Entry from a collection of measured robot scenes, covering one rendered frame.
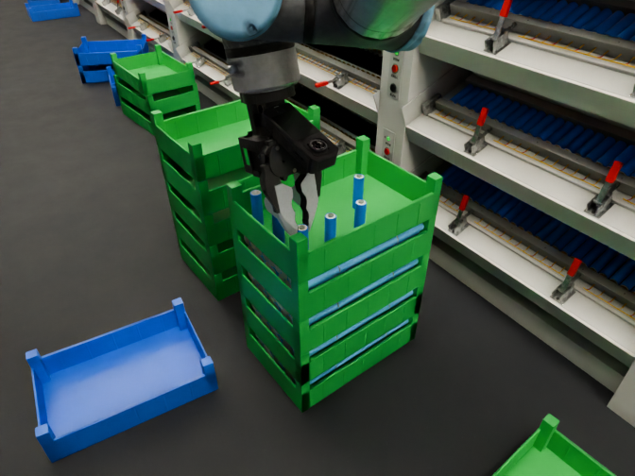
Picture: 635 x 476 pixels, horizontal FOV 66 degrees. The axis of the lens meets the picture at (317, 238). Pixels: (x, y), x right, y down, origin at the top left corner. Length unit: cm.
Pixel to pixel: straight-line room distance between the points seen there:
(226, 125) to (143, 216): 45
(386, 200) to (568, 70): 36
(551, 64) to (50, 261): 122
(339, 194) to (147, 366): 52
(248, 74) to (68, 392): 72
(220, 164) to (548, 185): 62
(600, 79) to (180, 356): 90
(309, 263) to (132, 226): 85
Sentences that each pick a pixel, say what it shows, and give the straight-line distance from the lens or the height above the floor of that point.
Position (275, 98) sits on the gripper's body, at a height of 57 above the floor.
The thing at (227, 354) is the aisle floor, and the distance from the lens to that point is 107.
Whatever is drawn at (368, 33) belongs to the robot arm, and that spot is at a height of 69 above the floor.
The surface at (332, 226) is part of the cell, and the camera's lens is 75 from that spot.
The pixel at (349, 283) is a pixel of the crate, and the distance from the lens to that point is 80.
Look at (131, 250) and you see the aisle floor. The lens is 139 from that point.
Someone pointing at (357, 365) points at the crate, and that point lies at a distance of 99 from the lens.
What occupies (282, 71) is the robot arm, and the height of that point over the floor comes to 61.
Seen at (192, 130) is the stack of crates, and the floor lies 33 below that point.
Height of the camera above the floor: 81
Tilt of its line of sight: 37 degrees down
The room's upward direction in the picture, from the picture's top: straight up
